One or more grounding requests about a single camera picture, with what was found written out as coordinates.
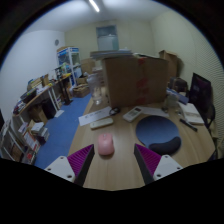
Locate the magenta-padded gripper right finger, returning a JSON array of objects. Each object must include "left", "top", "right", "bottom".
[{"left": 133, "top": 143, "right": 184, "bottom": 186}]

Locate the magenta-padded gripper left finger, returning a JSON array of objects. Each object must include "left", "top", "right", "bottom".
[{"left": 44, "top": 143, "right": 96, "bottom": 188}]

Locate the pink computer mouse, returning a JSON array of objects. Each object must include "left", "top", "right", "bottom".
[{"left": 97, "top": 133, "right": 116, "bottom": 157}]

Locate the blue round mouse pad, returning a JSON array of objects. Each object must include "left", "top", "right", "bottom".
[{"left": 135, "top": 115, "right": 183, "bottom": 156}]

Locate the black pen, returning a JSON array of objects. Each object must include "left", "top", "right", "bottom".
[{"left": 179, "top": 118, "right": 199, "bottom": 132}]

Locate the low shelf unit with books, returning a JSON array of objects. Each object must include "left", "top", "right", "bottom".
[{"left": 0, "top": 118, "right": 51, "bottom": 165}]

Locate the flat white box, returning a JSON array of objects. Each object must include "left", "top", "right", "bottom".
[{"left": 89, "top": 117, "right": 115, "bottom": 130}]

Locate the white book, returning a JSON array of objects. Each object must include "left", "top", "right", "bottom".
[{"left": 178, "top": 101, "right": 205, "bottom": 126}]

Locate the white remote control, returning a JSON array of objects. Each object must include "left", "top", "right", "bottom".
[{"left": 122, "top": 106, "right": 143, "bottom": 123}]

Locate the white paper sheet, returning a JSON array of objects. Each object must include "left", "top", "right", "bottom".
[{"left": 78, "top": 106, "right": 113, "bottom": 127}]

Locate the black office chair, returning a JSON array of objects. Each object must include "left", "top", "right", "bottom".
[{"left": 203, "top": 103, "right": 219, "bottom": 161}]

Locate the long blue box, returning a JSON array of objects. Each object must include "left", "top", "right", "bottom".
[{"left": 167, "top": 87, "right": 190, "bottom": 105}]

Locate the small black round object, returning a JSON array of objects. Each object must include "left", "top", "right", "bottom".
[{"left": 108, "top": 106, "right": 121, "bottom": 117}]

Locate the cluttered wooden side desk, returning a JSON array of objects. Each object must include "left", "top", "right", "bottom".
[{"left": 12, "top": 72, "right": 73, "bottom": 125}]

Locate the small cardboard box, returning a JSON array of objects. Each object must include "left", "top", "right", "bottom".
[{"left": 72, "top": 83, "right": 91, "bottom": 99}]

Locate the black monitor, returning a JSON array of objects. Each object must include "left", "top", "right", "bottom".
[{"left": 188, "top": 72, "right": 213, "bottom": 114}]

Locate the dark bag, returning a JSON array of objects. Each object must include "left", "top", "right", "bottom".
[{"left": 168, "top": 77, "right": 190, "bottom": 96}]

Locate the clear glass jar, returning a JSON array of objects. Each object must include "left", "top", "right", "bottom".
[{"left": 87, "top": 73, "right": 105, "bottom": 105}]

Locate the large brown cardboard box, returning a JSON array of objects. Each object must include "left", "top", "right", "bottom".
[{"left": 101, "top": 55, "right": 170, "bottom": 109}]

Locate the tall open cardboard box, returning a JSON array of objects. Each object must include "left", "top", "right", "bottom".
[{"left": 158, "top": 49, "right": 179, "bottom": 81}]

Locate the blue and white shelf unit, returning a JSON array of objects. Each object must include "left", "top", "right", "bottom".
[{"left": 56, "top": 46, "right": 83, "bottom": 84}]

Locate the frosted window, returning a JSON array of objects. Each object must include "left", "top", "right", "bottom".
[{"left": 95, "top": 25, "right": 120, "bottom": 52}]

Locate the long ceiling light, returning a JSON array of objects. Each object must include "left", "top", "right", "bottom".
[{"left": 88, "top": 0, "right": 101, "bottom": 14}]

